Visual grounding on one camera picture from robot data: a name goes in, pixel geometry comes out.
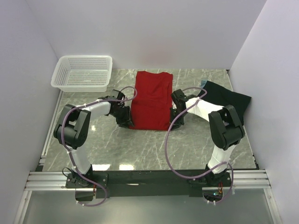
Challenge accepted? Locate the folded black t-shirt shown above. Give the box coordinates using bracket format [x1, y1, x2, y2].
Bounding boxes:
[202, 81, 251, 125]

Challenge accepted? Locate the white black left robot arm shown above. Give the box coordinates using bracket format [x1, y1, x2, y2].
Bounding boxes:
[53, 90, 134, 187]

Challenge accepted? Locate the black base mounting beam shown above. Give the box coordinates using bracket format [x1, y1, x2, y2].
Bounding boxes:
[65, 170, 231, 202]

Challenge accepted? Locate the red t-shirt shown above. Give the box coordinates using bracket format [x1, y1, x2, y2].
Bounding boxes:
[129, 71, 173, 131]

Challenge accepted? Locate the white perforated plastic basket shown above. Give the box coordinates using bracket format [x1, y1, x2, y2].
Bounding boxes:
[51, 55, 113, 92]

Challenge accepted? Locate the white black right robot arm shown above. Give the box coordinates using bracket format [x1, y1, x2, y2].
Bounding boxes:
[164, 88, 245, 182]

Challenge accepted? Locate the aluminium frame rail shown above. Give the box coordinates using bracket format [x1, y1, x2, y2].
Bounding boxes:
[24, 170, 271, 191]

